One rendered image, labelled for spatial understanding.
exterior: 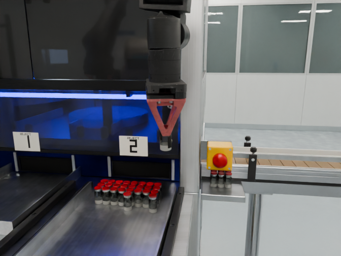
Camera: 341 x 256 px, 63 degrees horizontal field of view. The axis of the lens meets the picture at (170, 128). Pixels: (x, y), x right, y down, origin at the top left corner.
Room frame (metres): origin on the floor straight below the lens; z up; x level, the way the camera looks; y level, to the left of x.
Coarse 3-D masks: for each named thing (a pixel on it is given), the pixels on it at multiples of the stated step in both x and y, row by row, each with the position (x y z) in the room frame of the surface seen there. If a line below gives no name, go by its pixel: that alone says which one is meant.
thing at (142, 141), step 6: (120, 138) 0.79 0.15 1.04; (126, 138) 0.78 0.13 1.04; (132, 138) 0.78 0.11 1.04; (138, 138) 0.78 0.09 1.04; (144, 138) 0.78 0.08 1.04; (120, 144) 0.79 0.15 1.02; (126, 144) 0.78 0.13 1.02; (132, 144) 0.78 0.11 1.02; (138, 144) 0.78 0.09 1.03; (144, 144) 0.78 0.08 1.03; (120, 150) 0.79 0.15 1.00; (126, 150) 0.78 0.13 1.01; (132, 150) 0.78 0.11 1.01; (138, 150) 0.78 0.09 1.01; (144, 150) 0.78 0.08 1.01
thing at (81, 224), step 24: (72, 216) 0.63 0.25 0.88; (96, 216) 0.63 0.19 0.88; (120, 216) 0.63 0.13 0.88; (144, 216) 0.63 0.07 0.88; (168, 216) 0.58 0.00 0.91; (48, 240) 0.53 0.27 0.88; (72, 240) 0.53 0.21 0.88; (96, 240) 0.53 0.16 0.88; (120, 240) 0.53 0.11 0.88; (144, 240) 0.53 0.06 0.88
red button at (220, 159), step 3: (219, 153) 0.73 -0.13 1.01; (222, 153) 0.73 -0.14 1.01; (213, 156) 0.73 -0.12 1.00; (216, 156) 0.72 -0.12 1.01; (219, 156) 0.71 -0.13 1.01; (222, 156) 0.71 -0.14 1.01; (225, 156) 0.72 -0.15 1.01; (213, 159) 0.72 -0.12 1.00; (216, 159) 0.71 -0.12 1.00; (219, 159) 0.71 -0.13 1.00; (222, 159) 0.71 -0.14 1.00; (225, 159) 0.71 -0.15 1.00; (213, 162) 0.72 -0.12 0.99; (216, 162) 0.71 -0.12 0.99; (219, 162) 0.71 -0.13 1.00; (222, 162) 0.71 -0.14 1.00; (225, 162) 0.71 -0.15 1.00; (216, 165) 0.71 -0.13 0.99; (219, 165) 0.71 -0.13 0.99; (222, 165) 0.71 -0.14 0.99; (225, 165) 0.71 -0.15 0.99
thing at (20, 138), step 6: (18, 132) 0.83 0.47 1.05; (24, 132) 0.83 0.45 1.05; (18, 138) 0.83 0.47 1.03; (24, 138) 0.83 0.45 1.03; (30, 138) 0.82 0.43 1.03; (36, 138) 0.82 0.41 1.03; (18, 144) 0.83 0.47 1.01; (24, 144) 0.83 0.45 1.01; (30, 144) 0.82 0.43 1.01; (36, 144) 0.82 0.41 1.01; (24, 150) 0.83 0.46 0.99; (30, 150) 0.82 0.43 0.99; (36, 150) 0.82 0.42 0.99
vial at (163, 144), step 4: (160, 136) 0.50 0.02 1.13; (164, 136) 0.50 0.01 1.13; (168, 136) 0.50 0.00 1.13; (160, 140) 0.50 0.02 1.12; (164, 140) 0.50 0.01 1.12; (160, 144) 0.50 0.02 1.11; (164, 144) 0.50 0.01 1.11; (160, 148) 0.50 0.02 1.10; (164, 148) 0.50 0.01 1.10; (168, 148) 0.50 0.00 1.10
